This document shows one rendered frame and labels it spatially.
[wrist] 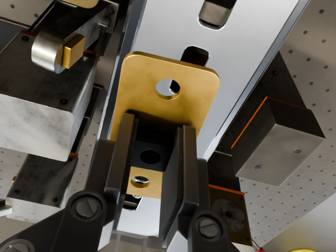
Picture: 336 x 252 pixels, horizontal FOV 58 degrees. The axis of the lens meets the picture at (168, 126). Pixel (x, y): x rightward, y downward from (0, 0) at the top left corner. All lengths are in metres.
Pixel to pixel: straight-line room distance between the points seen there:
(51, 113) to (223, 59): 0.21
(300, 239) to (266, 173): 2.54
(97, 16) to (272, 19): 0.19
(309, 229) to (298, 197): 1.72
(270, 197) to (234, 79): 0.79
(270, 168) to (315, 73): 0.38
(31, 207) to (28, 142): 0.23
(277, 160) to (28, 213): 0.42
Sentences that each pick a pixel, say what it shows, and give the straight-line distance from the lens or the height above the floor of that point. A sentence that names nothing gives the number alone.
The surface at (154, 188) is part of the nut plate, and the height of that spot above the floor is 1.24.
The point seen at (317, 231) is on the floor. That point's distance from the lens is 2.94.
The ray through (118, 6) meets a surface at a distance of 0.38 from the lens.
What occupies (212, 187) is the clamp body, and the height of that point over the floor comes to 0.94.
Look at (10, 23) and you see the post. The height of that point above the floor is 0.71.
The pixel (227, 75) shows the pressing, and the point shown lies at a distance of 0.40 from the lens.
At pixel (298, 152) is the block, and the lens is 0.48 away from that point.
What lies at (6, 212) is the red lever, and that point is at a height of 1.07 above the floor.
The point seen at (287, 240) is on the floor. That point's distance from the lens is 3.01.
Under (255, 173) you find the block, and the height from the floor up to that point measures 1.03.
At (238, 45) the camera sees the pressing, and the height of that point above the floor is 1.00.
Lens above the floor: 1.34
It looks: 48 degrees down
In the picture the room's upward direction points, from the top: 177 degrees counter-clockwise
